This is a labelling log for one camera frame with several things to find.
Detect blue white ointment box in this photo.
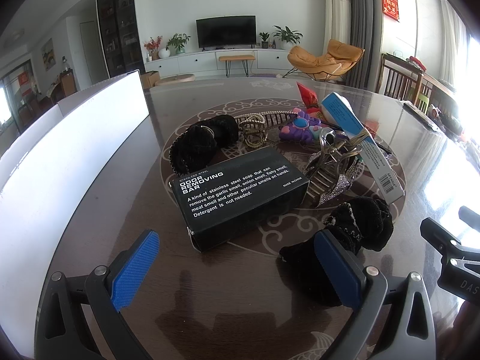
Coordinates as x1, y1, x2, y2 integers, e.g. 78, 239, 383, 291
320, 92, 404, 204

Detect black fuzzy scrunchie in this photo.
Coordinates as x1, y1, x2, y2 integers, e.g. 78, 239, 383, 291
169, 115, 239, 176

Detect wooden side chair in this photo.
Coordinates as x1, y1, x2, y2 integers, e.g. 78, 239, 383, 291
376, 54, 454, 106

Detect red flower vase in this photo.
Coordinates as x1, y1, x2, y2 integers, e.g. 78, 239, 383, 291
143, 36, 163, 60

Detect white tv cabinet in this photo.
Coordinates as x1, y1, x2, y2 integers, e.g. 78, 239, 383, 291
144, 49, 291, 78

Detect black frame glasses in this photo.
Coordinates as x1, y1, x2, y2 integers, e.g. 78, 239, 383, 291
325, 119, 393, 155

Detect black flat television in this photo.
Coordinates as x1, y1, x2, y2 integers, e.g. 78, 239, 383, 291
196, 16, 257, 49

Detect black velvet scrunchie with pearls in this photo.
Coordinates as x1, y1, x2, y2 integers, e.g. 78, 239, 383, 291
279, 197, 394, 263

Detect purple butterfly toy wand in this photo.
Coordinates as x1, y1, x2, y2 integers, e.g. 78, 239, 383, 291
278, 107, 322, 145

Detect orange lounge chair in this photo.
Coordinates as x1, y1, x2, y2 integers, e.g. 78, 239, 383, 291
283, 39, 365, 81

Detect dark display cabinet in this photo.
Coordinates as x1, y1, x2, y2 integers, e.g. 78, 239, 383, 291
96, 0, 145, 77

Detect clear rhinestone hair claw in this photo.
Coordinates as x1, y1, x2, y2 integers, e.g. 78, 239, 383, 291
304, 127, 360, 208

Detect red packet bag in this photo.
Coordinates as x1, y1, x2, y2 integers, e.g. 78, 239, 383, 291
297, 82, 324, 119

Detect black odor removing bar box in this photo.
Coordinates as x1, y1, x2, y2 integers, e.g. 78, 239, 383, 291
169, 147, 309, 253

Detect green potted plant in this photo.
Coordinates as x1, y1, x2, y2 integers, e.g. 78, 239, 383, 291
273, 25, 304, 50
167, 33, 191, 55

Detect small wooden bench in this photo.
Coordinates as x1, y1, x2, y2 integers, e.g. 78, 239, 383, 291
219, 55, 256, 78

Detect brown cardboard box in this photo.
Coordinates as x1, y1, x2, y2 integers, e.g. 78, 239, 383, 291
140, 71, 160, 89

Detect green potted plant right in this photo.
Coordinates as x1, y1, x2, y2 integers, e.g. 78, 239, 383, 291
273, 25, 304, 50

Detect white cardboard storage box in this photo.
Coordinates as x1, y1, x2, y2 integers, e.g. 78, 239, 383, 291
1, 72, 149, 358

